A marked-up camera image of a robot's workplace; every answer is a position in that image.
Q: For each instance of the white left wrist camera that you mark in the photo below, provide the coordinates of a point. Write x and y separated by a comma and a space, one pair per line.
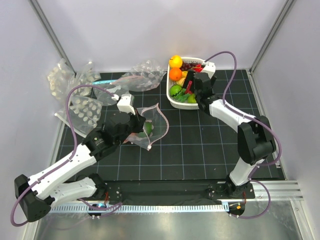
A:
124, 103

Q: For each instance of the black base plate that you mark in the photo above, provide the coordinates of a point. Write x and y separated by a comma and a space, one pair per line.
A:
197, 192

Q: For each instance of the clear bag white dots back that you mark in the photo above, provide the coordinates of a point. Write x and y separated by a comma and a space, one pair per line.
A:
60, 79

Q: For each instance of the clear bag white dots middle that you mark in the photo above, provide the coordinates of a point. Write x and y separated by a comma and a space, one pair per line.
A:
86, 76

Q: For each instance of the crumpled clear bag pink dots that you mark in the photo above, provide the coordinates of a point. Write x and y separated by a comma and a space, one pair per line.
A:
142, 77

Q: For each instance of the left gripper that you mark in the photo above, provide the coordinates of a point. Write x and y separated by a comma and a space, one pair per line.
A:
139, 120

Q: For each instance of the clear bag white dots front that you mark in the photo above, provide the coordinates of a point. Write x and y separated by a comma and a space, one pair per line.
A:
84, 113

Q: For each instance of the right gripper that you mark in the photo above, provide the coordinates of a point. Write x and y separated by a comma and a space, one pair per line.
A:
190, 77

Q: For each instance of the green apple with stem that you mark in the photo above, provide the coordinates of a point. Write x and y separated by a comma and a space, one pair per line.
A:
191, 99

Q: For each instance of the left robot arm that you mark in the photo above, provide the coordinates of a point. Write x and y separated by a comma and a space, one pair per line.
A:
39, 193

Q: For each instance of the red apple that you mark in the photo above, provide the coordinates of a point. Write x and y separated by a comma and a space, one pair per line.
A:
198, 68

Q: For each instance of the clear bag white dots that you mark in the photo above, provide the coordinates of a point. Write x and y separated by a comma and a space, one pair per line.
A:
84, 113
86, 76
60, 79

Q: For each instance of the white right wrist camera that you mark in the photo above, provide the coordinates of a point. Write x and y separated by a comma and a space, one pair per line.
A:
208, 68

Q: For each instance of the white perforated plastic basket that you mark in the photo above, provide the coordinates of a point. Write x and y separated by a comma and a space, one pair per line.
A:
170, 83

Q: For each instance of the clear zip bag pink zipper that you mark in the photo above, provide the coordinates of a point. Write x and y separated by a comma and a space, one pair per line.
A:
156, 126

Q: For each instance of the pink dragon fruit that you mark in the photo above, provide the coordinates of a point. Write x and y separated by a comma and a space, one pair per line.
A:
186, 95

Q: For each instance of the orange fruit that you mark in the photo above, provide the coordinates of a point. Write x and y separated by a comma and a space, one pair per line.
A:
175, 74

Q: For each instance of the white slotted cable duct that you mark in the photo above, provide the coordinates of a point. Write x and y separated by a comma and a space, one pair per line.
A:
75, 207

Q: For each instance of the dark green avocado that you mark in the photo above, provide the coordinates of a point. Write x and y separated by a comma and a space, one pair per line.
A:
147, 129

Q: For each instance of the purple grape bunch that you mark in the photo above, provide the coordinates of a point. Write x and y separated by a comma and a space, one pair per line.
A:
188, 65

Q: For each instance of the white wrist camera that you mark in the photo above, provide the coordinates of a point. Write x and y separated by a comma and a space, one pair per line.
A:
208, 68
124, 103

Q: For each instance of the red lychee bunch with leaves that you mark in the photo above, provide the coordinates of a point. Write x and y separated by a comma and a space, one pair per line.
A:
133, 137

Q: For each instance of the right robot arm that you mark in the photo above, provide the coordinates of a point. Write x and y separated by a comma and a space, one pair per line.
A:
255, 142

